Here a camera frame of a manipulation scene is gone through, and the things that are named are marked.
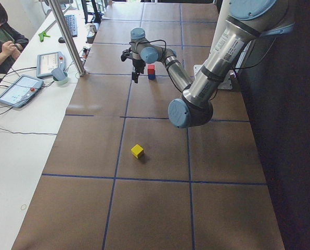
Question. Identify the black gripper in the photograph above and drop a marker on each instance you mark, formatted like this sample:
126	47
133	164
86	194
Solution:
137	64

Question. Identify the blue wooden block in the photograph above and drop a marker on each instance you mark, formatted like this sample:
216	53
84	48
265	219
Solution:
151	76

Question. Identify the red wooden block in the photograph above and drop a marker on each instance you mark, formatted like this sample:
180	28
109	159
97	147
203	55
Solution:
151	69

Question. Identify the yellow wooden block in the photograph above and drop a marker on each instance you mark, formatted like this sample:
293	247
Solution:
137	151

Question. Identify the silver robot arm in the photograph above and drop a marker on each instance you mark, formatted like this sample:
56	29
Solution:
246	21

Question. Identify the far orange black connector box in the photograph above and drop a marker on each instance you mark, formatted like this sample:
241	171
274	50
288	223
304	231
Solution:
85	52

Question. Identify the black box under cylinder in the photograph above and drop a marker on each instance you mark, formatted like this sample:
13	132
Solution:
91	36

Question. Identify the metal cylinder weight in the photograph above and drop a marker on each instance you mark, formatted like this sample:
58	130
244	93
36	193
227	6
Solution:
92	28

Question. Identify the blue cup on tape roll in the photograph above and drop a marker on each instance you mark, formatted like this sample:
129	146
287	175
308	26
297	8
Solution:
59	76

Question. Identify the black keyboard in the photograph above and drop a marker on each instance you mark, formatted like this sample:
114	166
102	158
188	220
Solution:
71	24

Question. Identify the white pillar with base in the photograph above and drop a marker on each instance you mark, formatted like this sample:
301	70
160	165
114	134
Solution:
218	45

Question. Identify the far teach pendant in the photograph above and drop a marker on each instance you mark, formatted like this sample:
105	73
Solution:
46	63

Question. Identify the teach pendant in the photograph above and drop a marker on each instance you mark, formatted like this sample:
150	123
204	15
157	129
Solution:
46	63
21	91

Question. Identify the green plastic tool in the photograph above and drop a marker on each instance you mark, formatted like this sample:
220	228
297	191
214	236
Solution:
43	35

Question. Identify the near teach pendant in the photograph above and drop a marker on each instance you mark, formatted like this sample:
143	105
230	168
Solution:
21	91

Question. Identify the seated person in black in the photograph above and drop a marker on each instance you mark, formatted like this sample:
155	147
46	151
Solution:
12	43

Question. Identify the aluminium frame post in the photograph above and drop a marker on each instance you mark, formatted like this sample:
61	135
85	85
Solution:
56	9

